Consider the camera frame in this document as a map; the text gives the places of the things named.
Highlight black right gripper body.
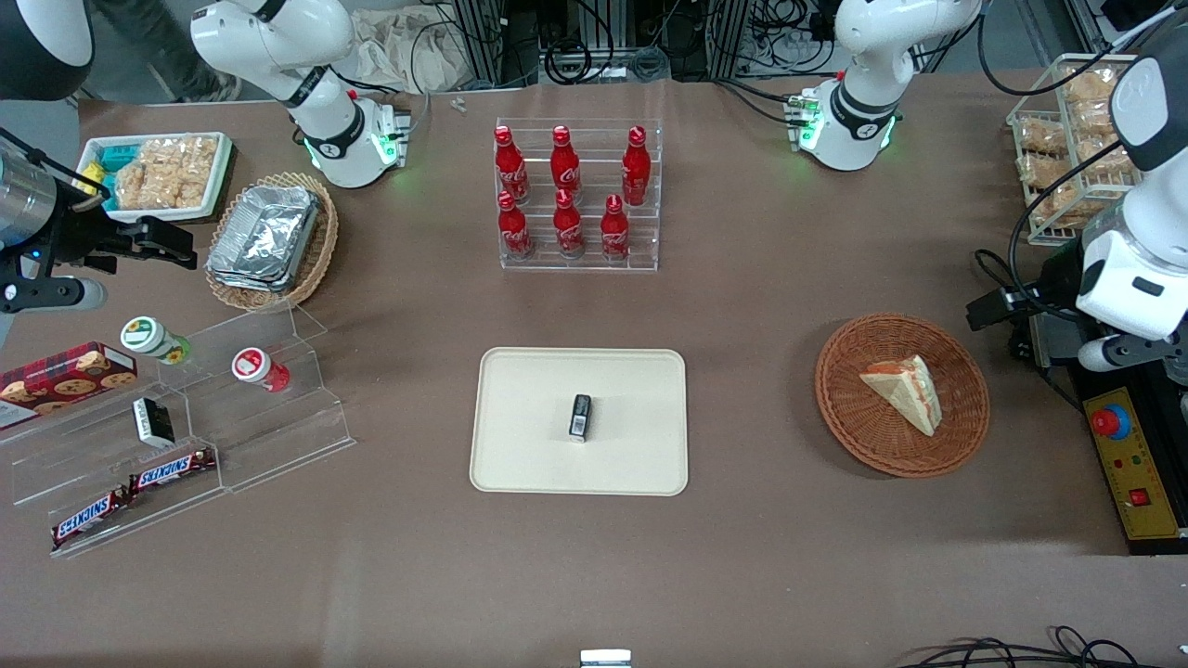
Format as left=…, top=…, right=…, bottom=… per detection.
left=37, top=186, right=140, bottom=281

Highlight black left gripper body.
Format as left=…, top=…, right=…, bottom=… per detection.
left=1016, top=252, right=1085, bottom=365

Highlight triangle sandwich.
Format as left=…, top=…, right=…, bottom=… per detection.
left=859, top=354, right=944, bottom=438

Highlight white rectangular snack tray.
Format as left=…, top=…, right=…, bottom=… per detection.
left=75, top=131, right=236, bottom=225

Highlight light oval wicker basket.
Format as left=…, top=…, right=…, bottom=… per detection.
left=204, top=172, right=341, bottom=313

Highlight brown round wicker basket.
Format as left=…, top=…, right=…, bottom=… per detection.
left=815, top=313, right=991, bottom=480

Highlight cream plastic tray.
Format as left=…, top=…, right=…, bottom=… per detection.
left=469, top=347, right=690, bottom=497

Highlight clear bag of puffed snacks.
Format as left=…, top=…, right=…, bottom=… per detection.
left=112, top=135, right=220, bottom=212

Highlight teal snack packet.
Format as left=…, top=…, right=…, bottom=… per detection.
left=91, top=143, right=142, bottom=175

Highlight green sunflower yogurt cup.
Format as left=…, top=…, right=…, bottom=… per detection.
left=120, top=315, right=194, bottom=366

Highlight clear bag of bread snacks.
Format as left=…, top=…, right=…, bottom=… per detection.
left=1032, top=184, right=1107, bottom=229
left=1067, top=137, right=1139, bottom=185
left=1015, top=119, right=1070, bottom=157
left=1061, top=67, right=1131, bottom=105

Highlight stack of foil trays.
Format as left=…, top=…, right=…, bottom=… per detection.
left=205, top=184, right=322, bottom=294

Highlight red cookie box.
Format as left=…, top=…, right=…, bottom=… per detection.
left=0, top=341, right=139, bottom=431

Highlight red yogurt cup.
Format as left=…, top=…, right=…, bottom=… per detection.
left=230, top=346, right=292, bottom=394

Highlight yellow emergency stop control box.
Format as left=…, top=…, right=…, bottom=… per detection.
left=1080, top=384, right=1188, bottom=557

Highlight clear acrylic stepped shelf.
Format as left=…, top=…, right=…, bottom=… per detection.
left=0, top=304, right=357, bottom=559

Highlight brown Snickers bar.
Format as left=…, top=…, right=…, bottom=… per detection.
left=50, top=488, right=132, bottom=549
left=126, top=447, right=217, bottom=494

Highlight beige cloth bag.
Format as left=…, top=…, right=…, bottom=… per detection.
left=347, top=7, right=472, bottom=95

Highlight red cola bottle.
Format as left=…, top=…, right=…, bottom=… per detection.
left=600, top=194, right=633, bottom=263
left=497, top=191, right=536, bottom=262
left=552, top=188, right=587, bottom=259
left=549, top=125, right=583, bottom=198
left=494, top=125, right=532, bottom=206
left=621, top=126, right=652, bottom=208

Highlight clear acrylic bottle rack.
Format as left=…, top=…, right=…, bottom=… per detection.
left=494, top=117, right=665, bottom=274

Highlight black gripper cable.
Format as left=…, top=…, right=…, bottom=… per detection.
left=973, top=139, right=1148, bottom=411

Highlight white wire rack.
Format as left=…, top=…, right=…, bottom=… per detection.
left=1006, top=52, right=1144, bottom=248

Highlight black floor cables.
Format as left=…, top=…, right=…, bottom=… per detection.
left=893, top=625, right=1188, bottom=668

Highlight aluminium frame with cables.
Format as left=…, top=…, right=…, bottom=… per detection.
left=408, top=0, right=841, bottom=86

